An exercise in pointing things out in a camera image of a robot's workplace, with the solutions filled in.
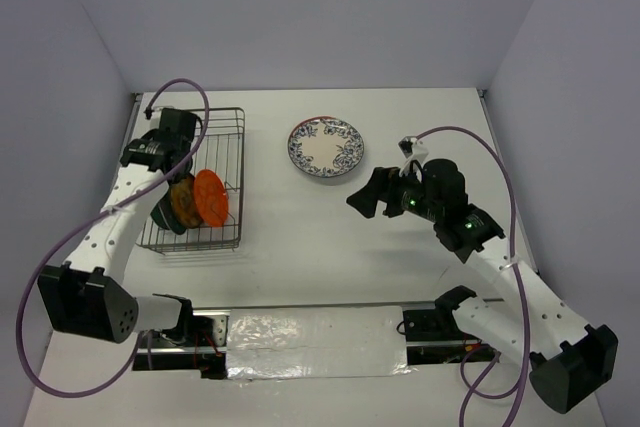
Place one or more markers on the dark green plate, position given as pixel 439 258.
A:
pixel 164 216

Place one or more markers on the red and teal plate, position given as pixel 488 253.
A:
pixel 312 119

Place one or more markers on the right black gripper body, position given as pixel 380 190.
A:
pixel 415 201

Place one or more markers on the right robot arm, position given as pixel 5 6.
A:
pixel 566 358

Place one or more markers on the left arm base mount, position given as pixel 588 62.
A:
pixel 203 351

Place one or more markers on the blue floral white plate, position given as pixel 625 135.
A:
pixel 326 149

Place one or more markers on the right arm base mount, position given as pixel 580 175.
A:
pixel 432 336

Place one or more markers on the wire dish rack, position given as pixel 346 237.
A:
pixel 221 151

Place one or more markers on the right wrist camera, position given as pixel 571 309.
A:
pixel 415 153

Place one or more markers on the amber brown small plate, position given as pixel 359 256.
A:
pixel 183 203

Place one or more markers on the orange plastic plate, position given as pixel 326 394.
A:
pixel 211 198

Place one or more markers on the silver foil tape sheet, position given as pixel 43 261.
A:
pixel 331 342

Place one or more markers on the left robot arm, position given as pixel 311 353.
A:
pixel 84 296

